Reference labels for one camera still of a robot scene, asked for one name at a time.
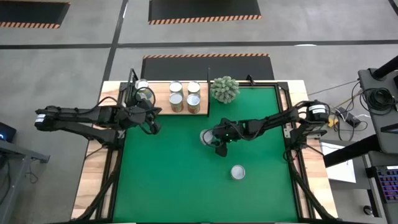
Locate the short green label can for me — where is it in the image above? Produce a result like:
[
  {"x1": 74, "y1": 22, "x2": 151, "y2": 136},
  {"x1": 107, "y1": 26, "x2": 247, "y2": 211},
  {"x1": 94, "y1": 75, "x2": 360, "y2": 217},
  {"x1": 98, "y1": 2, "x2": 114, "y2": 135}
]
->
[{"x1": 230, "y1": 164, "x2": 246, "y2": 181}]

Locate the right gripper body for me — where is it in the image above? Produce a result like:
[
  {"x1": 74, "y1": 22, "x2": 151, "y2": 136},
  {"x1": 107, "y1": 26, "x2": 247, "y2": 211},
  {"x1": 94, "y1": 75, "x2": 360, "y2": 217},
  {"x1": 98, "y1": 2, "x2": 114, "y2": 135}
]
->
[{"x1": 213, "y1": 117, "x2": 250, "y2": 158}]

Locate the black hazard-striped floor mat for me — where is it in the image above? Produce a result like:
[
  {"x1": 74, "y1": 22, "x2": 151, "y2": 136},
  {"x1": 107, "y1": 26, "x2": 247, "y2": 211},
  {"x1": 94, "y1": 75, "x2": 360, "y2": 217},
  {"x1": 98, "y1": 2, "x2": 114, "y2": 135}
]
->
[
  {"x1": 0, "y1": 0, "x2": 71, "y2": 30},
  {"x1": 148, "y1": 0, "x2": 262, "y2": 26},
  {"x1": 141, "y1": 53, "x2": 275, "y2": 82}
]

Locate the coiled black cable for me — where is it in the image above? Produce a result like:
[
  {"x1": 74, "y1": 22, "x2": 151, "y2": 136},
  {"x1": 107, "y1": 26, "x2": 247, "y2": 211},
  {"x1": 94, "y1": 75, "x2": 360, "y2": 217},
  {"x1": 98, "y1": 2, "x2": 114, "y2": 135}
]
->
[{"x1": 360, "y1": 87, "x2": 398, "y2": 116}]

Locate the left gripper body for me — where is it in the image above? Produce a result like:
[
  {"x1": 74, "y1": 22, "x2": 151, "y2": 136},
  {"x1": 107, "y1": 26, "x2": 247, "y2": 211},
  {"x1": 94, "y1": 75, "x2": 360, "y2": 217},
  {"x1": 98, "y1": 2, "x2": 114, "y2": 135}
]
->
[{"x1": 124, "y1": 105, "x2": 162, "y2": 136}]

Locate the wooden shelf with black posts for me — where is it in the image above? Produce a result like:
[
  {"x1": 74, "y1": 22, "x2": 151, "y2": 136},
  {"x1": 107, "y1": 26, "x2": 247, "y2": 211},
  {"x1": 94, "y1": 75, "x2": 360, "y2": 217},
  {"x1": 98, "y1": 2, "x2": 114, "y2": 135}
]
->
[{"x1": 127, "y1": 67, "x2": 211, "y2": 116}]

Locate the green table mat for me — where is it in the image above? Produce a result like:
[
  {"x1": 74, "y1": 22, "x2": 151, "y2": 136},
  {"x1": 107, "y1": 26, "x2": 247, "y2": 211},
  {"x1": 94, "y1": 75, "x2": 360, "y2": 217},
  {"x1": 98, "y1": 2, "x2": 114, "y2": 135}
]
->
[{"x1": 112, "y1": 86, "x2": 299, "y2": 223}]

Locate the pink label can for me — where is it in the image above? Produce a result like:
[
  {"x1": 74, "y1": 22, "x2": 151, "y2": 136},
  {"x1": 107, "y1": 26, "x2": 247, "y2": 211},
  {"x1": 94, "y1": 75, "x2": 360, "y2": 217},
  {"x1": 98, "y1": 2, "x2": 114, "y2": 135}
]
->
[{"x1": 199, "y1": 128, "x2": 216, "y2": 147}]

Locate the black power adapter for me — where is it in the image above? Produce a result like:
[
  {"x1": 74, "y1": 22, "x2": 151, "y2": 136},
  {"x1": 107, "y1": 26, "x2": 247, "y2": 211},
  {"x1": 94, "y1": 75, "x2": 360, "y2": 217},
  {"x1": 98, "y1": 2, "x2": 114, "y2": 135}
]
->
[{"x1": 337, "y1": 107, "x2": 358, "y2": 125}]

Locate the tall peaches can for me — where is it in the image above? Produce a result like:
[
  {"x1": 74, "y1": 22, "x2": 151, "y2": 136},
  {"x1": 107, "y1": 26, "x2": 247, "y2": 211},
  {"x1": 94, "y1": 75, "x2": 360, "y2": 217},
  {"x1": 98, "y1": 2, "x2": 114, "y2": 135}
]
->
[{"x1": 137, "y1": 91, "x2": 154, "y2": 103}]

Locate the computer keyboard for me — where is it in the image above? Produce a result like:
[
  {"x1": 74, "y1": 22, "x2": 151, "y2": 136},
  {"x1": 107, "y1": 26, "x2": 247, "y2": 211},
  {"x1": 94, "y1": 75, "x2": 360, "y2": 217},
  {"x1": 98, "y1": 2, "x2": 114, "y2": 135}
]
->
[{"x1": 375, "y1": 165, "x2": 398, "y2": 205}]

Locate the computer tower with blue light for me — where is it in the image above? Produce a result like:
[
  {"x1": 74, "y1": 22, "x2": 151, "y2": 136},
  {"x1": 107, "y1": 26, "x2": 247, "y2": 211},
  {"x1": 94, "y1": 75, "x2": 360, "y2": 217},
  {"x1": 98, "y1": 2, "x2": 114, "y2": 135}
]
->
[{"x1": 0, "y1": 121, "x2": 17, "y2": 143}]

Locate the pineapple can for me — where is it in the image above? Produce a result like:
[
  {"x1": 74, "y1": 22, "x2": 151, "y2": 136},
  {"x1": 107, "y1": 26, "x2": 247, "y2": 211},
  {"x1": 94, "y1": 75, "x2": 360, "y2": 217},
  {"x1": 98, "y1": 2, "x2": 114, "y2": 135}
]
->
[
  {"x1": 169, "y1": 92, "x2": 185, "y2": 113},
  {"x1": 187, "y1": 81, "x2": 201, "y2": 96},
  {"x1": 186, "y1": 93, "x2": 202, "y2": 114},
  {"x1": 169, "y1": 80, "x2": 184, "y2": 95}
]

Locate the white paper sheet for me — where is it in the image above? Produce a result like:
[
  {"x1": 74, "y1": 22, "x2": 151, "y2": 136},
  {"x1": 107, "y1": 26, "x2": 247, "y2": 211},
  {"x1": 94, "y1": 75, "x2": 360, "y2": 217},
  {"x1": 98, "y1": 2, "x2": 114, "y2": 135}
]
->
[{"x1": 319, "y1": 141, "x2": 357, "y2": 184}]

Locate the grey operator desk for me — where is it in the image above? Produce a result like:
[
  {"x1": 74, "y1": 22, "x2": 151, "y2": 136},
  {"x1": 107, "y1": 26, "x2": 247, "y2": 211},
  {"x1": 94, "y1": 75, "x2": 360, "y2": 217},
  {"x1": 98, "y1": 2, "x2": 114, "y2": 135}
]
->
[{"x1": 357, "y1": 67, "x2": 398, "y2": 224}]

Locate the grey side desk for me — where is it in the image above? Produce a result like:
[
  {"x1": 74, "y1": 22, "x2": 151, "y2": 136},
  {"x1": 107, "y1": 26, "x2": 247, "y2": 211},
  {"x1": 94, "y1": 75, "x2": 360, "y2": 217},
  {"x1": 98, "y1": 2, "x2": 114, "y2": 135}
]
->
[{"x1": 0, "y1": 139, "x2": 50, "y2": 224}]

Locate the succulent plant in white pot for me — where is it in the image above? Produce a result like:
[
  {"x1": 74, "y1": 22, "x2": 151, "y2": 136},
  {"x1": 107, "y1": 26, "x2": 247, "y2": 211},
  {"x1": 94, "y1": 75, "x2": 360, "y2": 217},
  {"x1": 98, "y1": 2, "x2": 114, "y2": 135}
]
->
[{"x1": 210, "y1": 75, "x2": 241, "y2": 105}]

